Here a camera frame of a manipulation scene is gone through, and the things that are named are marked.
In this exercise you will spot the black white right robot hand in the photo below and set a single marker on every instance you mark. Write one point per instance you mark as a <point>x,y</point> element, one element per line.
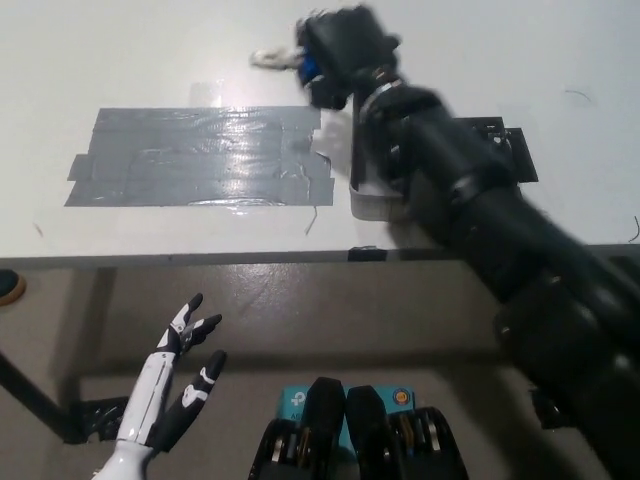
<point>345,50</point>

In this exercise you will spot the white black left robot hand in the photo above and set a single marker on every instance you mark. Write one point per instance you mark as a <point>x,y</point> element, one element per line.
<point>150,395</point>

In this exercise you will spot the grey plastic basket container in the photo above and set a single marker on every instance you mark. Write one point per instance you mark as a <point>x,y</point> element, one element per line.
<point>370,207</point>

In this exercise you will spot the black metal table leg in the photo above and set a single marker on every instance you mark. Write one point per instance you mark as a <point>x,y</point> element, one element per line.
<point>35,400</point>

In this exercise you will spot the teal cardboard box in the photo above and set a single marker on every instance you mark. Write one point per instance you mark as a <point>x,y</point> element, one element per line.
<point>292,400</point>

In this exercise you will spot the round black brown object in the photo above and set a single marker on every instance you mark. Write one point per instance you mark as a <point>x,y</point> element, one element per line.
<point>7,287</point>

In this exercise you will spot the small black tape strip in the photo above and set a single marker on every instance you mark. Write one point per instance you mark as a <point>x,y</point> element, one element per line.
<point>367,254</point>

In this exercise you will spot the grey duct tape patch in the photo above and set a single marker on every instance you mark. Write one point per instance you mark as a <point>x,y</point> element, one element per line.
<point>170,160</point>

